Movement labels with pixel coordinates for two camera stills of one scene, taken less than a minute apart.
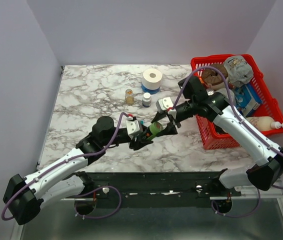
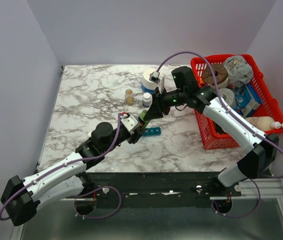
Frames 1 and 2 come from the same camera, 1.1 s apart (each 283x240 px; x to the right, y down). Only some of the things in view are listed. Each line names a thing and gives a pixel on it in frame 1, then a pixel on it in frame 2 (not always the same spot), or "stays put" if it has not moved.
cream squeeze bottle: [264, 123] stays put
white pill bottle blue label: [147, 99] stays put
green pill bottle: [154, 128] -> [143, 114]
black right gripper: [169, 130] -> [157, 107]
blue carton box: [246, 100] stays put
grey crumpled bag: [239, 72] stays put
